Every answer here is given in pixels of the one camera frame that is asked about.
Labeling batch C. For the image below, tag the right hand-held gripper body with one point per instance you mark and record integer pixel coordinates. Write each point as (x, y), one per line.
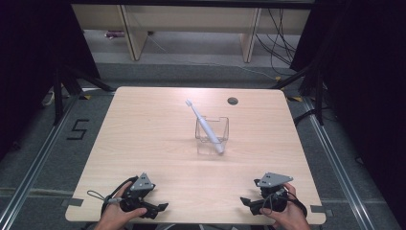
(274, 180)

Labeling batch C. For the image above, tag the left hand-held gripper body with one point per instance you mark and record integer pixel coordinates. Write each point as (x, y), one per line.
(142, 185)

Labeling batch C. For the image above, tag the clear plastic container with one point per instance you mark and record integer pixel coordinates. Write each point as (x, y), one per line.
(220, 127)

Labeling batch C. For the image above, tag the white electric toothbrush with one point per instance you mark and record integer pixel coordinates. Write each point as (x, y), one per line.
(207, 127)

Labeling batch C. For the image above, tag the person's right hand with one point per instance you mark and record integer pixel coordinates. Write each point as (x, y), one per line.
(292, 217)

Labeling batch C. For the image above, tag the person's left hand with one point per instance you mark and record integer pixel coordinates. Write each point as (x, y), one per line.
(111, 217)

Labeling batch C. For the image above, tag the yellow floor tape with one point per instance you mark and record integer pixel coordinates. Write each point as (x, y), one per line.
(295, 99)
(85, 97)

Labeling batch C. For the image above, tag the black metal stand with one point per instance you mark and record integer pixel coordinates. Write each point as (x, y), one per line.
(58, 96)
(319, 99)

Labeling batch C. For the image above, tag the pink object under shelf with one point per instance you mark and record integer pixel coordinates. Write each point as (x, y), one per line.
(114, 34)

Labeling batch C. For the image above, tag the light wooden shelf unit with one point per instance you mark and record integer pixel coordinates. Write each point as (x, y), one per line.
(191, 17)

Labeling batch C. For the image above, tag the metal floor rail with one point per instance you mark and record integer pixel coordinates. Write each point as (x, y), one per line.
(338, 169)
(35, 169)

